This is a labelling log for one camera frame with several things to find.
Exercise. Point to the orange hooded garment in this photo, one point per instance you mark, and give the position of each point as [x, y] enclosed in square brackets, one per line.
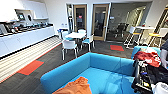
[75, 86]

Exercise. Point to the person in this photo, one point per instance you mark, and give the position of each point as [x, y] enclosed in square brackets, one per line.
[165, 50]

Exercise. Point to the red garment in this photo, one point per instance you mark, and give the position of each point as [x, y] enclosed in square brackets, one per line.
[148, 58]

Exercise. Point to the yellow bar stool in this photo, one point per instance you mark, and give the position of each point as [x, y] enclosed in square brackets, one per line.
[155, 35]

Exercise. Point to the tall white table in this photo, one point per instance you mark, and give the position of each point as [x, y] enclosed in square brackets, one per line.
[145, 28]

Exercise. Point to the white bar stool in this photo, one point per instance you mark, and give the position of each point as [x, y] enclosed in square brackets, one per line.
[130, 35]

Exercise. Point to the black office chair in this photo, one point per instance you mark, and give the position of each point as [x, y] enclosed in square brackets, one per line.
[120, 28]

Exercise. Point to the large blue sofa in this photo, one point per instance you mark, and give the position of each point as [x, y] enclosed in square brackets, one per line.
[100, 73]

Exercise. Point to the wooden glass door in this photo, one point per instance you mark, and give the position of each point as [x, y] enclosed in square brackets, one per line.
[80, 18]
[100, 21]

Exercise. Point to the white chair teal seat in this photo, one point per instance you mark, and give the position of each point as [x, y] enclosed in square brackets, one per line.
[65, 35]
[88, 41]
[81, 31]

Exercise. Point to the white dining chair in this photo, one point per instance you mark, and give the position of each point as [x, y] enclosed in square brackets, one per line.
[69, 46]

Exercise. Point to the white kitchen base cabinets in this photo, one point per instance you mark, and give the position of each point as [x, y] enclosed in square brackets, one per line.
[23, 41]

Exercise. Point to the dark built-in appliance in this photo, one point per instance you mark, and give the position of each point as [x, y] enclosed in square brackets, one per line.
[20, 16]

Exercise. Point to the white kitchen wall cabinets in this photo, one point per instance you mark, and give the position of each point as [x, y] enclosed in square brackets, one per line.
[36, 10]

